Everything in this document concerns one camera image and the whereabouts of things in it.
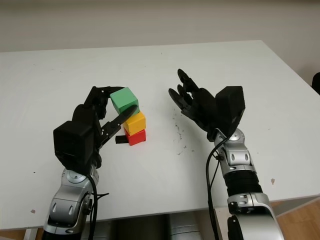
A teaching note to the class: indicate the green cube block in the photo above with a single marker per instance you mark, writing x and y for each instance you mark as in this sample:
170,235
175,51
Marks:
123,98

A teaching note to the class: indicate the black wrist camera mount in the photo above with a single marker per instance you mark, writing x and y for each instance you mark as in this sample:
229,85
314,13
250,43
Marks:
231,107
75,145

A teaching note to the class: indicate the red cube block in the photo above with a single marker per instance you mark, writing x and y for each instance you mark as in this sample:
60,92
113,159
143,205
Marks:
136,138

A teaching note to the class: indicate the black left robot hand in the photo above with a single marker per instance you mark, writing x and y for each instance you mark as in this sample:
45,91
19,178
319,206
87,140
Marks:
85,113

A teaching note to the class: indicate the silver robot leg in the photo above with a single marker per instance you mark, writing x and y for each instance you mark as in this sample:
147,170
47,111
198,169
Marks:
183,227
102,231

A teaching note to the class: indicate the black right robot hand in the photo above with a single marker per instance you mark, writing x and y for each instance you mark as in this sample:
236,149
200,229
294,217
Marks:
202,107

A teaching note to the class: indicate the black tape strip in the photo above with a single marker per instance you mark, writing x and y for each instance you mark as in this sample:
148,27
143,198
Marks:
121,140

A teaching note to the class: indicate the black object beyond table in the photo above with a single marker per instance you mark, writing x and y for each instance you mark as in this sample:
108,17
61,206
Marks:
317,83

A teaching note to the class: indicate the white table leg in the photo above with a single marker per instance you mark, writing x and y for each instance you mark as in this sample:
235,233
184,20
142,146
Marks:
203,225

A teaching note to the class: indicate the yellow cube block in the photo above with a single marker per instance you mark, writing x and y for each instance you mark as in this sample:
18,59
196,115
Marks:
136,123

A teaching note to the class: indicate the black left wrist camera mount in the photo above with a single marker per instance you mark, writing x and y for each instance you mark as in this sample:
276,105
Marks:
75,145

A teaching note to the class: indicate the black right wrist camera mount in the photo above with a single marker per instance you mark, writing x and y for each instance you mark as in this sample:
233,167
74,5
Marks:
231,107

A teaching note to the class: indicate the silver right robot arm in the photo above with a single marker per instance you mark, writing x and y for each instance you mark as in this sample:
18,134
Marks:
242,180

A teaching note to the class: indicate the silver right robot leg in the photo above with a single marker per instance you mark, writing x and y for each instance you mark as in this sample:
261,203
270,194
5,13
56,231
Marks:
183,227

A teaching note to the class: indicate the silver left robot leg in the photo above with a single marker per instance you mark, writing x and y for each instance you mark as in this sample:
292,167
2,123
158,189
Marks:
102,231

